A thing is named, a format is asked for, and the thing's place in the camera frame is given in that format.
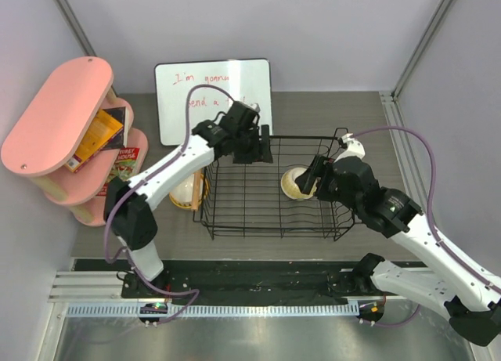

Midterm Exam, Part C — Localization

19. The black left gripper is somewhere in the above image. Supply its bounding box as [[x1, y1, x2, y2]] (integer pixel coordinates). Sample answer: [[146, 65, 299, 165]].
[[233, 125, 273, 164]]

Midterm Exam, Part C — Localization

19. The black wire dish rack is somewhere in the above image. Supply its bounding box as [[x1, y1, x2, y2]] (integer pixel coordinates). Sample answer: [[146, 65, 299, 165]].
[[193, 128, 356, 240]]

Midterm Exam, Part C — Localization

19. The orange yellow ribbed bowl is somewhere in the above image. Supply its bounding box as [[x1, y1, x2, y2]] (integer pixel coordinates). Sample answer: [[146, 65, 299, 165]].
[[169, 171, 207, 211]]

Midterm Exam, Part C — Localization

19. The beige floral ceramic bowl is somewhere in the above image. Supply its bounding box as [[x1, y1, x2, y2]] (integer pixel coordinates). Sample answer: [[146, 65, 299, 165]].
[[169, 174, 194, 206]]

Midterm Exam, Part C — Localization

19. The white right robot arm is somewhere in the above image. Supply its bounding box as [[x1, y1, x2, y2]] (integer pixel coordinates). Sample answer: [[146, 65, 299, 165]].
[[294, 155, 500, 347]]

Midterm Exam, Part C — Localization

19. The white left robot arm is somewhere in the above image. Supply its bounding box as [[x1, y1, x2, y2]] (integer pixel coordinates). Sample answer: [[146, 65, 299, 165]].
[[103, 101, 272, 298]]

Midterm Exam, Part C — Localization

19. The yellow dotted white bowl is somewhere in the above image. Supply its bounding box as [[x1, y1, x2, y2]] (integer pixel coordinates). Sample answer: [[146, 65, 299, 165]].
[[280, 167, 315, 200]]

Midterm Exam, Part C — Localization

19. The whiteboard with red writing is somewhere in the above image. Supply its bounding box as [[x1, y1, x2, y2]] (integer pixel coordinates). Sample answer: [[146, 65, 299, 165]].
[[154, 58, 273, 146]]

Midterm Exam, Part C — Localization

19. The red storey house book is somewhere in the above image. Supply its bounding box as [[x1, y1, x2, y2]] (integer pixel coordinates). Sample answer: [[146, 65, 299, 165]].
[[97, 147, 141, 197]]

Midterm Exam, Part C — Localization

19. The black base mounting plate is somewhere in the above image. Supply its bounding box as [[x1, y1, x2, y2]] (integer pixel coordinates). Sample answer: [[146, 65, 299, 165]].
[[121, 258, 400, 299]]

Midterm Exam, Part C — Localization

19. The dark purple book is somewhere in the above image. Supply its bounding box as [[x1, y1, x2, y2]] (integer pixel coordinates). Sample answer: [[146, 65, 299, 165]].
[[103, 106, 128, 150]]

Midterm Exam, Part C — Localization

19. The yellow orange book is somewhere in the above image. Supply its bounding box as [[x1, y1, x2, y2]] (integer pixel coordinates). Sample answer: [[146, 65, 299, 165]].
[[64, 108, 113, 172]]

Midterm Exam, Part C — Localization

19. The pink three-tier shelf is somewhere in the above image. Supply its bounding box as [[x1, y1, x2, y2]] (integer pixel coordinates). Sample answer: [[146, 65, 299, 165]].
[[1, 56, 149, 226]]

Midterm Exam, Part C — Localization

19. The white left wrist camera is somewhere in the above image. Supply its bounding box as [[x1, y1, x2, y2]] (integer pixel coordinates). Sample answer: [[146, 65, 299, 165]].
[[250, 103, 260, 113]]

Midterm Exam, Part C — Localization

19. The white slotted cable duct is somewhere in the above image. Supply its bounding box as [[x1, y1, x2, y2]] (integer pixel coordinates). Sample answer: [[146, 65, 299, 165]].
[[66, 301, 359, 318]]

